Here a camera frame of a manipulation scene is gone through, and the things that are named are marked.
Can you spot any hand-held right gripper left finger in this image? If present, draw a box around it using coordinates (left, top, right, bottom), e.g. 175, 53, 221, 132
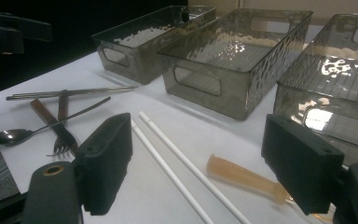
74, 112, 133, 217

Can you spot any dark metal spoon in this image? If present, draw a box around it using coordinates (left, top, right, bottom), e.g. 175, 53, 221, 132
0, 95, 112, 147

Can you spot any wooden-handled fork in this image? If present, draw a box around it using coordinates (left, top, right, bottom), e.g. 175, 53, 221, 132
47, 90, 76, 157
30, 98, 79, 155

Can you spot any mesh basket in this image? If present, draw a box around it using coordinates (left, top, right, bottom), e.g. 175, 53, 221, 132
91, 5, 217, 86
157, 7, 314, 121
272, 13, 358, 167

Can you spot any metal chopstick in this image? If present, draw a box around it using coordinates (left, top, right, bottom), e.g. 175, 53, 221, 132
6, 89, 136, 102
6, 86, 136, 100

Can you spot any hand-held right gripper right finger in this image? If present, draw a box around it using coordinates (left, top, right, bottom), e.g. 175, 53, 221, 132
260, 113, 345, 216

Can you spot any white chopstick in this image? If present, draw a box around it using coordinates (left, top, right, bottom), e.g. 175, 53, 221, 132
138, 111, 254, 224
131, 119, 214, 224

